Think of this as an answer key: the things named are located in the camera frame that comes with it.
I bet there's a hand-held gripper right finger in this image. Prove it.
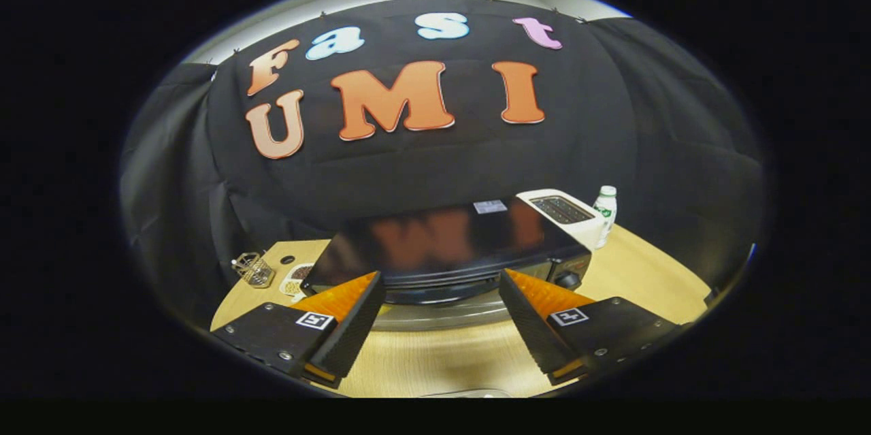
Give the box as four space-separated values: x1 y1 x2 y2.
498 268 681 387

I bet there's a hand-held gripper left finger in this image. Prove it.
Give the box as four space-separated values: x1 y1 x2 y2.
211 270 387 389

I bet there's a black toaster oven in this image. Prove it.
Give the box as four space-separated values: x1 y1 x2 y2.
299 198 593 332

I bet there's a white slot toaster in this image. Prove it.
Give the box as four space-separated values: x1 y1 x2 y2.
515 189 606 251

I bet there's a small patterned white dish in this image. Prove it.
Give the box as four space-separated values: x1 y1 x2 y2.
279 262 315 301

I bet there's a white plate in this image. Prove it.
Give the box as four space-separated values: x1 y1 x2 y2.
418 389 511 399

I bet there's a white plastic bottle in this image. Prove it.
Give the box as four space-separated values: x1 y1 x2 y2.
592 185 619 248

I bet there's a metal wire basket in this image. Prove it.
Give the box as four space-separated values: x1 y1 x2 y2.
231 252 276 289

